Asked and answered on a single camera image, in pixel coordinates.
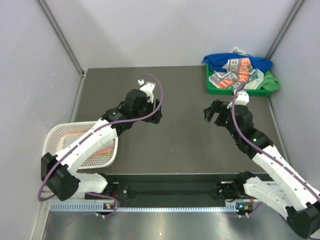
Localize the white perforated plastic basket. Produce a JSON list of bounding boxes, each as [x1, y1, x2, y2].
[[42, 121, 119, 170]]

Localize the green towel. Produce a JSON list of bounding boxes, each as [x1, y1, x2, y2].
[[259, 71, 280, 92]]

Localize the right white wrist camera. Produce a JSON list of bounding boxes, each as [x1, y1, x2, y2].
[[234, 90, 250, 106]]

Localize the grey slotted cable duct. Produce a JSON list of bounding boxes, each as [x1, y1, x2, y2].
[[50, 201, 253, 213]]

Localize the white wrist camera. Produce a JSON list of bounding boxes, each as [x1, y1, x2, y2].
[[234, 90, 250, 106], [137, 79, 156, 104]]

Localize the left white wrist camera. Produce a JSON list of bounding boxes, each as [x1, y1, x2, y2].
[[137, 79, 156, 104]]

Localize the colourful rabbit print towel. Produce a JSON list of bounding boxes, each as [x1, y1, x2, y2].
[[208, 57, 264, 90]]

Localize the green plastic tray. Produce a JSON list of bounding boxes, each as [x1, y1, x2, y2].
[[205, 63, 275, 97]]

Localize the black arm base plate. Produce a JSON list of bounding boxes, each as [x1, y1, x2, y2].
[[101, 181, 246, 201]]

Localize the white blue patterned towel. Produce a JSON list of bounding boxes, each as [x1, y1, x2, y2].
[[230, 47, 253, 58]]

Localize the folded towels in basket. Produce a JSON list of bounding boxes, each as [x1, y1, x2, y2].
[[62, 132, 115, 156]]

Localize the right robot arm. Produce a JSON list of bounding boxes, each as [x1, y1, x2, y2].
[[203, 100, 320, 239]]

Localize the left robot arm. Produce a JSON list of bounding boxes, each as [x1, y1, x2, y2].
[[40, 89, 163, 201]]

